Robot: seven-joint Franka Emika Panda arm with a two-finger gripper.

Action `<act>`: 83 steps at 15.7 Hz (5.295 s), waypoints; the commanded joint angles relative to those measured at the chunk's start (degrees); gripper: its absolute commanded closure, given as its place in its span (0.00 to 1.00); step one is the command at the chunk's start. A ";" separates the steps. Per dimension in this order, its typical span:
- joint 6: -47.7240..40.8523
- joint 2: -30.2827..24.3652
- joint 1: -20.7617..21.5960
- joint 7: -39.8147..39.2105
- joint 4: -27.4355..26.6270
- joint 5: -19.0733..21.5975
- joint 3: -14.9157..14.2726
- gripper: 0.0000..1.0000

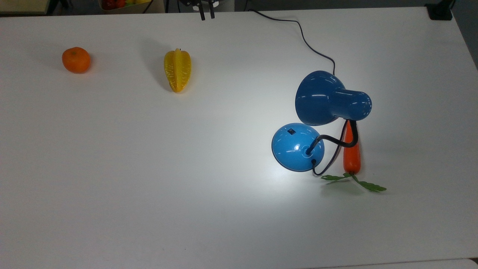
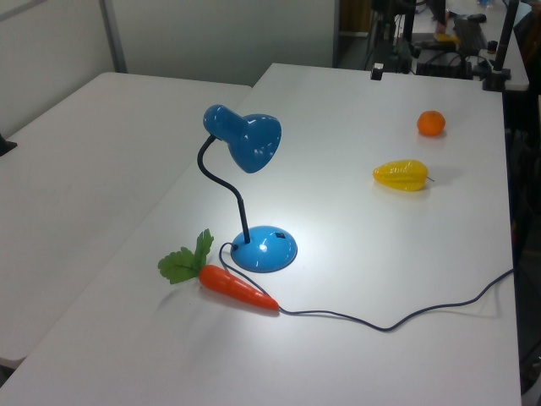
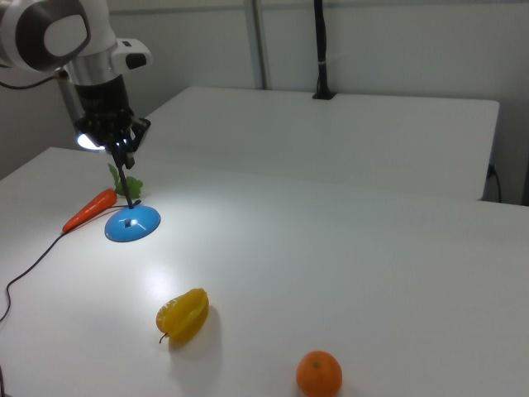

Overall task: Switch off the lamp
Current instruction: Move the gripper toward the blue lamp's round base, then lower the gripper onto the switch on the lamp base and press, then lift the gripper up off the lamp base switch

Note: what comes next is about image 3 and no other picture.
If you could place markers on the grey metal wall post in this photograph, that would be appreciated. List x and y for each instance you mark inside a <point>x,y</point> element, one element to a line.
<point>261,41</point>

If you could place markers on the orange toy mandarin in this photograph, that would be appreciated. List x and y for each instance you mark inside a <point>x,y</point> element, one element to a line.
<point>319,373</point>

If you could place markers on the orange toy carrot with leaves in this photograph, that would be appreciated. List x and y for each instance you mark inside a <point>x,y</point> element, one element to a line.
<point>93,209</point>

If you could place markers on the black camera pole with clamp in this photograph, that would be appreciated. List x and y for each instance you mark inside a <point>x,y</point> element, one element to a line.
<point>323,49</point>

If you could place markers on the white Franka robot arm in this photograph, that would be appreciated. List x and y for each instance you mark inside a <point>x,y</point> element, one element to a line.
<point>62,37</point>

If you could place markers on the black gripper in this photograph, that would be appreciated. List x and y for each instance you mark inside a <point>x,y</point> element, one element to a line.
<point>103,99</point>

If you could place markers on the white adjacent table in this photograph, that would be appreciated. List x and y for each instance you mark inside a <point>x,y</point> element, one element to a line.
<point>330,140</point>

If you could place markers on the yellow toy starfruit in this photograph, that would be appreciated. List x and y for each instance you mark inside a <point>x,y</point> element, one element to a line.
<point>184,316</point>

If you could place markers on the blue desk lamp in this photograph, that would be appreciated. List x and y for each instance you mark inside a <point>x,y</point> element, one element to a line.
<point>132,225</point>

